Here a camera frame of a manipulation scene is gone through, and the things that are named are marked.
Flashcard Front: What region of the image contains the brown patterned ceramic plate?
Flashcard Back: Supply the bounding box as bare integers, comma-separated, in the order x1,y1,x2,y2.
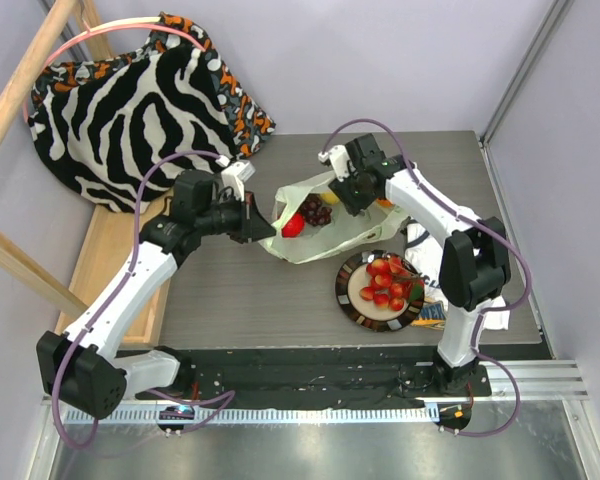
334,250,425,332

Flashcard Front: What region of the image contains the translucent yellow-green plastic bag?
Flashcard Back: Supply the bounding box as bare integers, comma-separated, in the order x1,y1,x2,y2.
259,172,407,264

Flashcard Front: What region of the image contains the pink hoop tube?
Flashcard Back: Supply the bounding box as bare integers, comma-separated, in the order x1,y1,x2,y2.
22,14,209,126

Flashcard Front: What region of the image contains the fake red apple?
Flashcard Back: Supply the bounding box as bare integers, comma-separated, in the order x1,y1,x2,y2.
281,213,305,238

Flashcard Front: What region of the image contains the fake orange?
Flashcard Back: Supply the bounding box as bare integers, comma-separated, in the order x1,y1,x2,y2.
375,199,394,208

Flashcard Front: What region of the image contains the white printed t-shirt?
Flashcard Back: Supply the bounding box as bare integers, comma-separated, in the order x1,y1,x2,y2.
404,219,510,333

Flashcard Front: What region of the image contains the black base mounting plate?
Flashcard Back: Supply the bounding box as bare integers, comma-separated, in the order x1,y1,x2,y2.
165,346,492,410

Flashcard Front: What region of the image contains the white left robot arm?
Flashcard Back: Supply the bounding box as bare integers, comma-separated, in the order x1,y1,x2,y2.
36,161,276,420

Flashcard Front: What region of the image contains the wooden frame rack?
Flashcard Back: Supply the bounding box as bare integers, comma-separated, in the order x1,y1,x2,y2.
0,1,169,348

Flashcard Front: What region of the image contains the red yellow fake lychee bunch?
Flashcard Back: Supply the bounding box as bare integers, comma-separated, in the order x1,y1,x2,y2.
358,254,425,312

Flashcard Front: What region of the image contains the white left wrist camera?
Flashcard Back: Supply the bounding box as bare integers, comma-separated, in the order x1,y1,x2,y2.
221,161,256,201

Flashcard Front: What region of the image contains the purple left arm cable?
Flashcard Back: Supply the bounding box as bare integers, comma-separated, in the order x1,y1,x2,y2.
51,150,237,451

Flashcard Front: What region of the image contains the aluminium slotted rail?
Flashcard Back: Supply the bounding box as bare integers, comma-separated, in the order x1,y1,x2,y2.
62,403,441,426

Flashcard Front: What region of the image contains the aluminium corner post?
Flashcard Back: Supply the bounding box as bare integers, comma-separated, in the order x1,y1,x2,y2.
479,0,574,148

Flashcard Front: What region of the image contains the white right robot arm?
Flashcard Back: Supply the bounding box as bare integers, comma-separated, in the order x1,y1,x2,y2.
318,134,511,395

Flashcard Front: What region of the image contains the orange grey patterned fabric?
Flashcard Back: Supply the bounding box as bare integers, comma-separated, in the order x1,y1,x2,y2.
30,12,275,159

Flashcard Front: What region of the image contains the zebra pattern blanket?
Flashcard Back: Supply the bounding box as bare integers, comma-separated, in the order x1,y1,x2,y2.
27,45,237,212

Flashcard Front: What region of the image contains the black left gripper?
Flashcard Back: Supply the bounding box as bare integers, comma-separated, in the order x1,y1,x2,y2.
195,189,275,243

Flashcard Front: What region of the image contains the dark fake grape bunch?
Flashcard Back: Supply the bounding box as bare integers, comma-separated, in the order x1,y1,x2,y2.
298,194,332,227

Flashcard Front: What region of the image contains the fake yellow lemon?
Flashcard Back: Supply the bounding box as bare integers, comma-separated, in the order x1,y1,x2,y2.
320,192,340,205

